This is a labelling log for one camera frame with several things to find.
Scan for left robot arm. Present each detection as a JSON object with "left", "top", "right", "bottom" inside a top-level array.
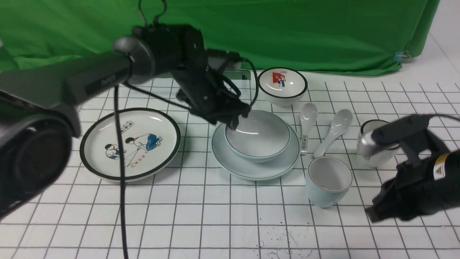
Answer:
[{"left": 0, "top": 24, "right": 251, "bottom": 218}]

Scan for white black rimmed cartoon cup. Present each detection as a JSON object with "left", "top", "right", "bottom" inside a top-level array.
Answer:
[{"left": 356, "top": 119, "right": 400, "bottom": 168}]

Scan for black cable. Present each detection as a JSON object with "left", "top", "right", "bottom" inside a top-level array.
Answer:
[{"left": 114, "top": 85, "right": 129, "bottom": 259}]

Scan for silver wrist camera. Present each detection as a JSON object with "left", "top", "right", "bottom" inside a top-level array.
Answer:
[{"left": 358, "top": 114, "right": 449, "bottom": 167}]

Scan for small black rimmed cartoon bowl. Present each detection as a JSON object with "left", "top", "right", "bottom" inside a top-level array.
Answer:
[{"left": 258, "top": 67, "right": 308, "bottom": 106}]

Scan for green backdrop cloth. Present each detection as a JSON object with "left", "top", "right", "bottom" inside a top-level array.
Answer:
[{"left": 0, "top": 0, "right": 439, "bottom": 76}]

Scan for pale blue plate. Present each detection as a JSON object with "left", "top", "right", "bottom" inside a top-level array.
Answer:
[{"left": 211, "top": 124, "right": 300, "bottom": 181}]

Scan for plain white ceramic spoon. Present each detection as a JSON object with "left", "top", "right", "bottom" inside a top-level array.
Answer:
[{"left": 313, "top": 109, "right": 353, "bottom": 158}]

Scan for pale blue cup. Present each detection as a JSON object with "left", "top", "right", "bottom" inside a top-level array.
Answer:
[{"left": 305, "top": 156, "right": 353, "bottom": 208}]

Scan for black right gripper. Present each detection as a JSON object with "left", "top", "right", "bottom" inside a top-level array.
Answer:
[{"left": 365, "top": 153, "right": 460, "bottom": 222}]

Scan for blue binder clip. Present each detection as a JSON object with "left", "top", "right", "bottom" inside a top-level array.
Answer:
[{"left": 393, "top": 50, "right": 412, "bottom": 64}]

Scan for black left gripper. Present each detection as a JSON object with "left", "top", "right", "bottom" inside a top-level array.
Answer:
[{"left": 171, "top": 26, "right": 251, "bottom": 131}]

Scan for pale blue bowl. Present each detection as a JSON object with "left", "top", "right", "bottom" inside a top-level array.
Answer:
[{"left": 224, "top": 110, "right": 291, "bottom": 163}]

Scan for black rimmed cartoon plate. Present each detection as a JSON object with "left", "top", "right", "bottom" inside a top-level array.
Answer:
[{"left": 79, "top": 108, "right": 181, "bottom": 182}]

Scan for white spoon with printed handle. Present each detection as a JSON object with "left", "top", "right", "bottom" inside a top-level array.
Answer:
[{"left": 300, "top": 102, "right": 318, "bottom": 156}]

